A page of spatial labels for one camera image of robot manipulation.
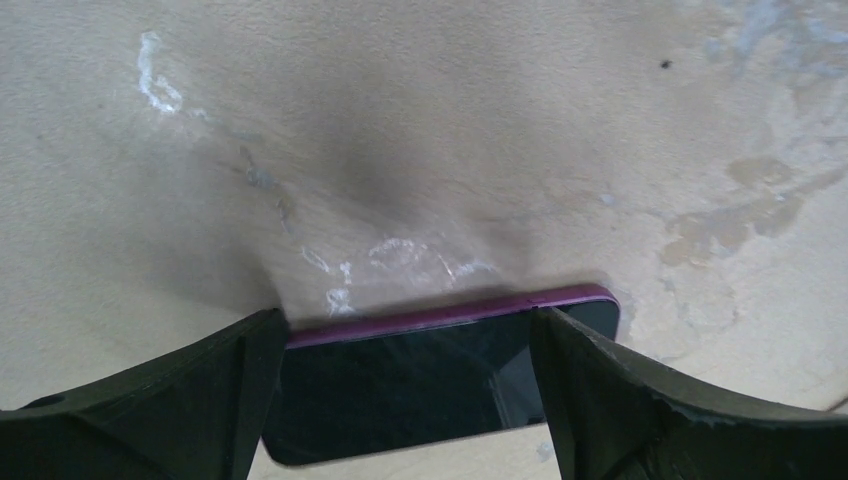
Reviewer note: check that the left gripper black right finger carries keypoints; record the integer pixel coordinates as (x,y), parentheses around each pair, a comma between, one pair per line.
(614,413)

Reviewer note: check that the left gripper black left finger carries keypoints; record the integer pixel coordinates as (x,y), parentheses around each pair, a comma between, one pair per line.
(194,413)

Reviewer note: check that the purple phone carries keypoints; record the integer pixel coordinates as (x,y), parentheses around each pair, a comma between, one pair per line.
(415,378)

